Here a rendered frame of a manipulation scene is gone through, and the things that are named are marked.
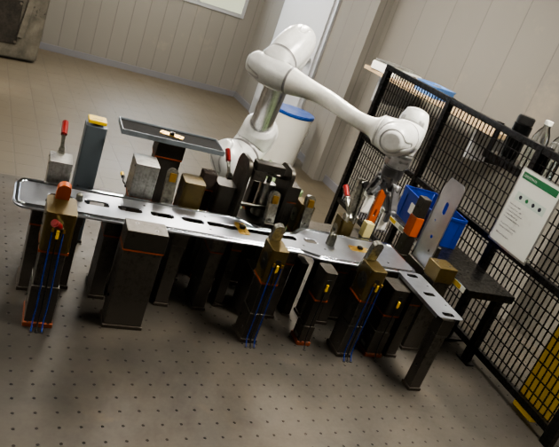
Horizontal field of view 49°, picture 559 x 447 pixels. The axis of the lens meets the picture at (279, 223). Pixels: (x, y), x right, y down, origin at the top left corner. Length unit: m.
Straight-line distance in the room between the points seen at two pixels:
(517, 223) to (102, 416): 1.62
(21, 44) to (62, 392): 6.17
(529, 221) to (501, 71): 2.70
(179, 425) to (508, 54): 3.98
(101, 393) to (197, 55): 7.46
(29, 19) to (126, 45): 1.57
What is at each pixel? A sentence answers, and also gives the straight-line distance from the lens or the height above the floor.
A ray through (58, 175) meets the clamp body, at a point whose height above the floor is 1.02.
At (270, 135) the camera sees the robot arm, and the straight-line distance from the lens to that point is 2.78.
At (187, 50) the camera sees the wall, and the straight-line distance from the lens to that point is 8.83.
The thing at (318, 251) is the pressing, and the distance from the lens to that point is 2.13.
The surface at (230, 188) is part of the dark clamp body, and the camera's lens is 2.18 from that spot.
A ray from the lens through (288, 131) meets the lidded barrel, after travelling 6.43.
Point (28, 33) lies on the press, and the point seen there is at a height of 0.33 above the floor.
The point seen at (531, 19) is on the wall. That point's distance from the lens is 4.99.
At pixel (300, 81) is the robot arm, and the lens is 2.24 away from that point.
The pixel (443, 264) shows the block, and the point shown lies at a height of 1.06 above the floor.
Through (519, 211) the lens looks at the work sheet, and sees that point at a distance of 2.49.
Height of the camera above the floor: 1.79
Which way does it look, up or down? 21 degrees down
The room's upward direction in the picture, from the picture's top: 20 degrees clockwise
